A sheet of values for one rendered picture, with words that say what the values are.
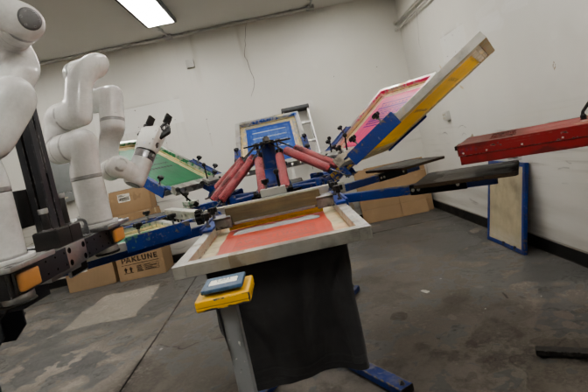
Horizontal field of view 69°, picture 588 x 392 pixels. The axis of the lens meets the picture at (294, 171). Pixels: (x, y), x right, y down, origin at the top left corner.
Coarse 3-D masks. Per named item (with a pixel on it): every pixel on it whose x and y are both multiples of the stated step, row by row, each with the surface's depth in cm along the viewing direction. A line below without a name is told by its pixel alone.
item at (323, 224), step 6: (300, 216) 184; (324, 216) 173; (300, 222) 170; (306, 222) 167; (318, 222) 162; (324, 222) 160; (330, 222) 158; (276, 228) 168; (282, 228) 165; (318, 228) 151; (324, 228) 149; (330, 228) 147; (312, 234) 143; (288, 240) 143
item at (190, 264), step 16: (336, 208) 177; (352, 224) 135; (368, 224) 125; (208, 240) 162; (304, 240) 123; (320, 240) 123; (336, 240) 124; (352, 240) 124; (192, 256) 134; (224, 256) 123; (240, 256) 123; (256, 256) 123; (272, 256) 123; (176, 272) 123; (192, 272) 123; (208, 272) 123
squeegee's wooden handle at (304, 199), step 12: (300, 192) 181; (312, 192) 181; (252, 204) 181; (264, 204) 181; (276, 204) 181; (288, 204) 181; (300, 204) 181; (312, 204) 182; (240, 216) 181; (252, 216) 181
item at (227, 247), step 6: (270, 222) 185; (240, 228) 186; (246, 228) 182; (270, 228) 170; (228, 234) 177; (240, 234) 171; (246, 234) 168; (252, 234) 166; (228, 240) 165; (234, 240) 163; (222, 246) 156; (228, 246) 154; (258, 246) 144; (222, 252) 146; (228, 252) 144
